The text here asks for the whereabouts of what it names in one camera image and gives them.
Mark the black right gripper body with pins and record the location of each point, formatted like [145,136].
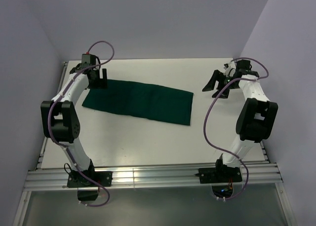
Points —
[222,83]

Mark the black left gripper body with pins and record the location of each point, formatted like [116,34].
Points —
[98,81]

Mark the dark green surgical cloth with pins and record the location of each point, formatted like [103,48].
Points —
[149,101]

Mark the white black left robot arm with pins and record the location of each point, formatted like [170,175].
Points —
[61,123]

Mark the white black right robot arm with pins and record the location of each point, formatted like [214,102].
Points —
[254,123]

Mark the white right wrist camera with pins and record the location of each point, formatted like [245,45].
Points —
[229,69]

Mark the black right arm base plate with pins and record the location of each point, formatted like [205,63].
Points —
[218,176]

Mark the aluminium table edge rail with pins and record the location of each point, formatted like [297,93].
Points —
[41,155]

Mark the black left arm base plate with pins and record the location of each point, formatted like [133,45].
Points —
[76,180]

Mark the aluminium front frame rail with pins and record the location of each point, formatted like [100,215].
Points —
[154,176]

